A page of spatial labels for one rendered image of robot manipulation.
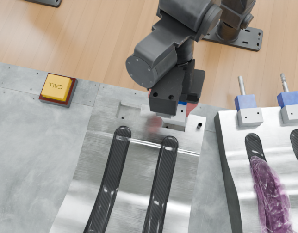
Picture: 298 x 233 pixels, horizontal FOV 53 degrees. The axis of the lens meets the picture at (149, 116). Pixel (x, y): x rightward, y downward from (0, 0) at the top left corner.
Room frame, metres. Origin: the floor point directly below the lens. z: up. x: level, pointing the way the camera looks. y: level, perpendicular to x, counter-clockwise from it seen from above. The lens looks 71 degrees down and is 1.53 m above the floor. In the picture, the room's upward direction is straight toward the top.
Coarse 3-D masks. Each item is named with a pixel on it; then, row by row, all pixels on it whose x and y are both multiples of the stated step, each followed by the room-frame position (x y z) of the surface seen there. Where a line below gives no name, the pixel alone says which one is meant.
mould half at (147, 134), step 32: (96, 128) 0.19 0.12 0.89; (160, 128) 0.19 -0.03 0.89; (192, 128) 0.19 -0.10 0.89; (96, 160) 0.12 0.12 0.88; (128, 160) 0.12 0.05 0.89; (192, 160) 0.12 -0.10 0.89; (96, 192) 0.05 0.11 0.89; (128, 192) 0.05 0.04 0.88; (192, 192) 0.05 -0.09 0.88; (64, 224) -0.01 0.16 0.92; (128, 224) -0.01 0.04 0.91
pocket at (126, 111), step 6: (120, 102) 0.26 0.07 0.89; (120, 108) 0.25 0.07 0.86; (126, 108) 0.25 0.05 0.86; (132, 108) 0.25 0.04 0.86; (138, 108) 0.25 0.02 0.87; (120, 114) 0.24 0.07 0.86; (126, 114) 0.24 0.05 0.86; (132, 114) 0.24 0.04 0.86; (138, 114) 0.24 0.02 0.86; (132, 120) 0.22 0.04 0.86
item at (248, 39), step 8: (224, 24) 0.48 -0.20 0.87; (216, 32) 0.50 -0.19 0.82; (224, 32) 0.48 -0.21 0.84; (232, 32) 0.47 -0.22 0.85; (240, 32) 0.50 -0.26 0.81; (248, 32) 0.50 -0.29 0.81; (256, 32) 0.50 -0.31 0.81; (208, 40) 0.48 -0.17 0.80; (216, 40) 0.48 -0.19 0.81; (224, 40) 0.47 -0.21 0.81; (232, 40) 0.47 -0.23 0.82; (240, 40) 0.48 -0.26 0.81; (248, 40) 0.48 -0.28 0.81; (256, 40) 0.48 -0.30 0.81; (248, 48) 0.45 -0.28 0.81; (256, 48) 0.45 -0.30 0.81
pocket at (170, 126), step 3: (162, 123) 0.21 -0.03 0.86; (165, 123) 0.21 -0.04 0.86; (168, 123) 0.21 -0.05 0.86; (162, 126) 0.21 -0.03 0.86; (165, 126) 0.21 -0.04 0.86; (168, 126) 0.21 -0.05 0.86; (171, 126) 0.21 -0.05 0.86; (174, 126) 0.21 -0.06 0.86; (177, 126) 0.21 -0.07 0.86; (180, 126) 0.21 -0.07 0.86; (183, 126) 0.21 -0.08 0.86; (174, 129) 0.20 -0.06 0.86; (177, 129) 0.20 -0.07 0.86; (180, 129) 0.20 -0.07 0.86; (183, 129) 0.20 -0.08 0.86
